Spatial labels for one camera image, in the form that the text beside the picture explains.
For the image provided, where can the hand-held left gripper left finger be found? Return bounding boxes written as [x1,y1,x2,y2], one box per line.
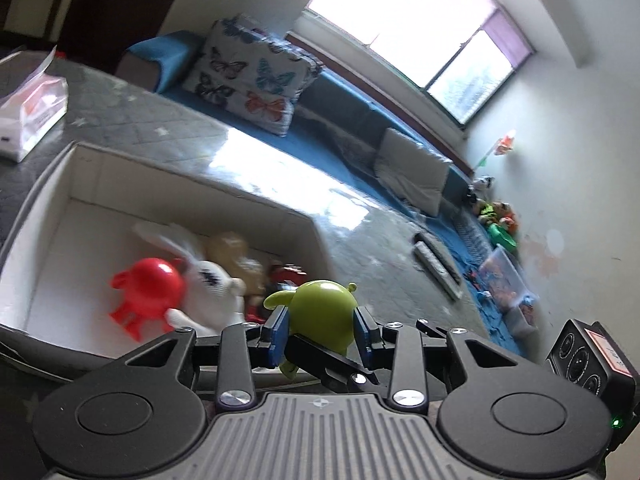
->
[116,306,291,408]

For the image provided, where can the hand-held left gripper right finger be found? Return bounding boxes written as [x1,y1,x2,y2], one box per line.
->
[352,306,528,408]

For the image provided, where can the green alien toy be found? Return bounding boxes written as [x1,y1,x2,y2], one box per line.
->
[263,280,360,380]

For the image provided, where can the white storage box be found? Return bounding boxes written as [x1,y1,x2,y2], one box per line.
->
[0,141,336,361]

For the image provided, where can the grey patterned desktop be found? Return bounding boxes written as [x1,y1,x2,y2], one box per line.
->
[0,57,501,386]

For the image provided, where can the red and black toy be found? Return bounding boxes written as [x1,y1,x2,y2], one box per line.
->
[245,260,307,323]

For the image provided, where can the white plush rabbit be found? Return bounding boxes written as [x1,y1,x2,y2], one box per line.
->
[132,221,248,336]

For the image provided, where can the beige plush toy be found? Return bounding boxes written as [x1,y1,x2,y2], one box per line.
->
[206,231,266,296]

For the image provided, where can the white remote control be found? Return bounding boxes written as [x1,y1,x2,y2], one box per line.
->
[413,241,463,301]

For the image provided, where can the small clear plastic box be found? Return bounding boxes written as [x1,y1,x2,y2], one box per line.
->
[505,299,541,338]

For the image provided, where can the red toy figure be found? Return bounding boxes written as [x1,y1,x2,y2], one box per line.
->
[109,258,187,343]

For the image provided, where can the clear plastic toy box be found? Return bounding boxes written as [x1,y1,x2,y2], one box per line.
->
[477,244,532,313]

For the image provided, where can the striped cloth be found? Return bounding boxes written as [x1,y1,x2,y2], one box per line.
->
[452,210,496,263]

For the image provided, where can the green plastic toy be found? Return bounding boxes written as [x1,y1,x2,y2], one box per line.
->
[487,222,520,251]

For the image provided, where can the grey cushion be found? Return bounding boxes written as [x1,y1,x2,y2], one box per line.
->
[374,127,451,218]

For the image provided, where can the pile of colourful toys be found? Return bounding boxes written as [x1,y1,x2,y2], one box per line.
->
[470,199,521,233]

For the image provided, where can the blue sofa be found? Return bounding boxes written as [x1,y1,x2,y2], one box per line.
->
[120,30,541,341]

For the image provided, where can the butterfly print pillow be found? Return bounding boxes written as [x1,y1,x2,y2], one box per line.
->
[182,14,326,137]

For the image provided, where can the window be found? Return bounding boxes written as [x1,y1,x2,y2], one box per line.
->
[287,0,536,126]

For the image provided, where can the white tissue pack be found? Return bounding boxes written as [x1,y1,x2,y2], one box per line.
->
[0,45,70,163]

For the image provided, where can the purple window blind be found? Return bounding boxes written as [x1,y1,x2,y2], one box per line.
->
[482,10,533,68]

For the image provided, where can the dark wooden furniture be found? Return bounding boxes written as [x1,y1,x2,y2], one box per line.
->
[0,0,196,61]

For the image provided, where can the orange wall toy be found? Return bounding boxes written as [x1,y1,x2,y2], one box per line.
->
[492,130,518,157]

